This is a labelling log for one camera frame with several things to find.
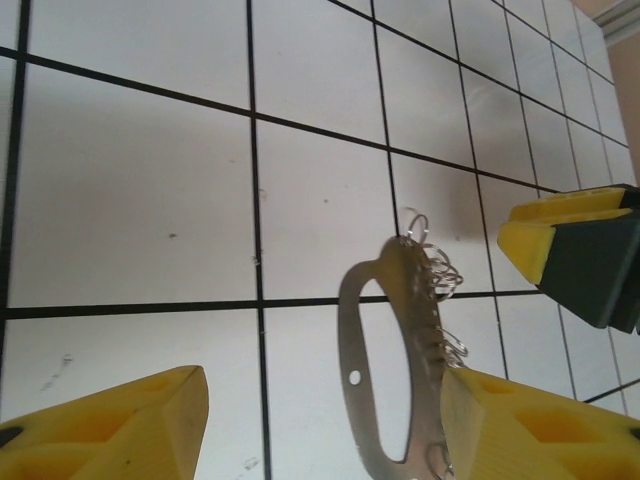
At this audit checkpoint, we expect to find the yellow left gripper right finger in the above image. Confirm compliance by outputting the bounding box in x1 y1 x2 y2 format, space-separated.
441 367 640 480

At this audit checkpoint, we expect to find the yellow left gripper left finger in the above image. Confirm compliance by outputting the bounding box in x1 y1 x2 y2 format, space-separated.
0 365 209 480

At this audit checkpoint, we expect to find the aluminium frame post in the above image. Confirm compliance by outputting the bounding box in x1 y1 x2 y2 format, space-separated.
589 0 640 45

